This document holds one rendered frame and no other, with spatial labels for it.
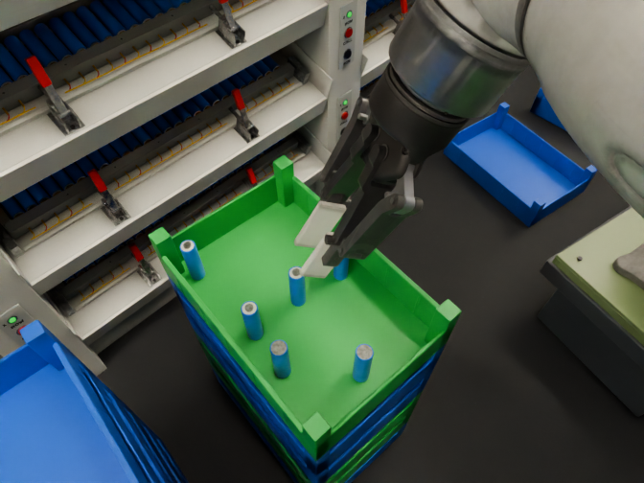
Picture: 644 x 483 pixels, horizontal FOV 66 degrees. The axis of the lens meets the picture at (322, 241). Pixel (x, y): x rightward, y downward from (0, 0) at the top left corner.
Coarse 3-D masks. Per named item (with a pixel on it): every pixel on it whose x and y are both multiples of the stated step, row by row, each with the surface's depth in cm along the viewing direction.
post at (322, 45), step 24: (336, 0) 82; (360, 0) 86; (336, 24) 86; (360, 24) 90; (312, 48) 91; (336, 48) 89; (360, 48) 95; (336, 72) 94; (360, 72) 99; (336, 96) 98; (312, 120) 105; (336, 120) 103
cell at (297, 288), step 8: (288, 272) 56; (296, 272) 55; (288, 280) 57; (296, 280) 55; (304, 280) 57; (296, 288) 57; (304, 288) 58; (296, 296) 58; (304, 296) 59; (296, 304) 60
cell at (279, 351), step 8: (272, 344) 50; (280, 344) 50; (272, 352) 50; (280, 352) 50; (272, 360) 52; (280, 360) 51; (288, 360) 52; (280, 368) 52; (288, 368) 54; (280, 376) 54
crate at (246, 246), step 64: (256, 192) 65; (256, 256) 65; (384, 256) 58; (320, 320) 59; (384, 320) 59; (448, 320) 51; (256, 384) 54; (320, 384) 55; (384, 384) 49; (320, 448) 48
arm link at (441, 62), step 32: (416, 0) 34; (416, 32) 33; (448, 32) 31; (416, 64) 33; (448, 64) 32; (480, 64) 32; (512, 64) 32; (416, 96) 36; (448, 96) 34; (480, 96) 34
